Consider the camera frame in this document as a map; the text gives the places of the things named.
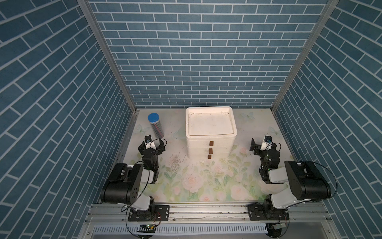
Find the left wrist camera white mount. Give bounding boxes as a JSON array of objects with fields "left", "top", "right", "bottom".
[{"left": 144, "top": 135, "right": 156, "bottom": 149}]

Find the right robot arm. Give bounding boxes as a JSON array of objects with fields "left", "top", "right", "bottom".
[{"left": 250, "top": 135, "right": 334, "bottom": 212}]

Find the floral table mat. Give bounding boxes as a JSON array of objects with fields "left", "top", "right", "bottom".
[{"left": 122, "top": 131, "right": 302, "bottom": 204}]

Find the metal linear rail base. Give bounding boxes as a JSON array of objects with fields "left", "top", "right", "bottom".
[{"left": 79, "top": 202, "right": 340, "bottom": 239}]

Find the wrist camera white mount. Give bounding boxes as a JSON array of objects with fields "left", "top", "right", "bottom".
[
  {"left": 144, "top": 135, "right": 156, "bottom": 149},
  {"left": 260, "top": 135, "right": 272, "bottom": 151}
]

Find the metal corner frame post left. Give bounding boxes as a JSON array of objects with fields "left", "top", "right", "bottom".
[{"left": 77, "top": 0, "right": 136, "bottom": 114}]

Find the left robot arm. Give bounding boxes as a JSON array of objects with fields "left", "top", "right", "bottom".
[{"left": 100, "top": 136, "right": 167, "bottom": 214}]

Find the metal corner frame post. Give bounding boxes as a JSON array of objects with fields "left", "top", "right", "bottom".
[
  {"left": 77, "top": 0, "right": 136, "bottom": 114},
  {"left": 271, "top": 0, "right": 339, "bottom": 115}
]

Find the blue-lid clear straw canister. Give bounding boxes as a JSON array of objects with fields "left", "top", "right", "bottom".
[{"left": 148, "top": 113, "right": 165, "bottom": 138}]

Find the metal corner frame post right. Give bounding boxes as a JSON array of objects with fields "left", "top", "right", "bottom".
[{"left": 271, "top": 0, "right": 339, "bottom": 115}]

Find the green circuit board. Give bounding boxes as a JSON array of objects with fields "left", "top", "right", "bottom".
[{"left": 137, "top": 224, "right": 156, "bottom": 234}]

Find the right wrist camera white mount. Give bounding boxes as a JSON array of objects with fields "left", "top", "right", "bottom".
[{"left": 260, "top": 135, "right": 272, "bottom": 151}]

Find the white plastic drawer cabinet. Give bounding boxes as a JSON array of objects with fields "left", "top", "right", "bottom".
[{"left": 186, "top": 106, "right": 237, "bottom": 160}]

